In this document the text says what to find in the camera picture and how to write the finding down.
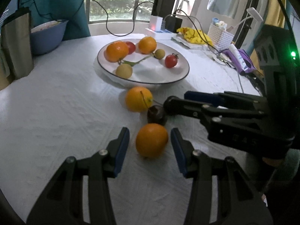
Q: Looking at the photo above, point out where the black cable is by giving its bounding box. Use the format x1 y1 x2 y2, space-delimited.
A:
21 0 155 38

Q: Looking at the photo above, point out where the blue plastic basin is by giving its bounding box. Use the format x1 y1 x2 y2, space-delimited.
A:
30 20 69 56

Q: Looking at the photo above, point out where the yellow curtain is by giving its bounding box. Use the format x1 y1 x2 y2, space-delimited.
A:
250 0 287 69

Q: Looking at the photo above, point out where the yellow cloth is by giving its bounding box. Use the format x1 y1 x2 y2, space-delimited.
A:
176 27 213 46

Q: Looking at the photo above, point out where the dark cherry fruit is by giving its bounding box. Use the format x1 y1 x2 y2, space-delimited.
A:
147 105 167 126

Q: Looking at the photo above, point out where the green-yellow longan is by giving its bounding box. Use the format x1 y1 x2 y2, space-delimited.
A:
115 64 133 79
154 49 165 60

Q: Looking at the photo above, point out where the purple pouch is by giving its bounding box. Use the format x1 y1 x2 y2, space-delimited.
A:
222 49 256 76

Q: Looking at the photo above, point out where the orange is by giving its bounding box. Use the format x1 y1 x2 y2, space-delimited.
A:
135 123 168 159
124 86 153 113
138 37 157 54

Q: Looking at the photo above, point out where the green-yellow longan back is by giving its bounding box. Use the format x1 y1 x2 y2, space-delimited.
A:
154 49 165 60

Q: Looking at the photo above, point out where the white desk lamp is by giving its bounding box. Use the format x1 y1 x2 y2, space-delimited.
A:
226 7 263 32

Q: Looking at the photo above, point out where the steel thermos cup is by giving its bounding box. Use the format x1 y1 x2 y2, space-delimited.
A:
1 7 34 79

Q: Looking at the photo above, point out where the red tomato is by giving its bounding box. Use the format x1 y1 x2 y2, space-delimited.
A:
125 41 136 54
165 54 178 68

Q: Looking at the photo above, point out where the large orange mandarin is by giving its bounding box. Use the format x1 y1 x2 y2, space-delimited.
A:
104 41 129 62

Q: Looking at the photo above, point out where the green-yellow longan front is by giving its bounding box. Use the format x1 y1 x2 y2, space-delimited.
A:
115 64 133 79

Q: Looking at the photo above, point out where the teal curtain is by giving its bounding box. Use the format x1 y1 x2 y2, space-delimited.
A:
20 0 91 40

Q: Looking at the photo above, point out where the tablet screen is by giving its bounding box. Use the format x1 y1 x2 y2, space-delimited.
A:
0 0 20 26

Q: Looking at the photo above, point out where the white power strip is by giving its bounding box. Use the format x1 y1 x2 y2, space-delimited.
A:
144 15 175 40

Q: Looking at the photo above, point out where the white woven basket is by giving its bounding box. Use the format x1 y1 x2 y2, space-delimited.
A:
208 18 234 51

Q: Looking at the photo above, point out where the black power adapter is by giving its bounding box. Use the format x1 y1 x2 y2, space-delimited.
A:
165 16 183 33

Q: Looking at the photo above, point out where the white plate dark rim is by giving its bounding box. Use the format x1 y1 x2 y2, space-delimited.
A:
95 42 190 89

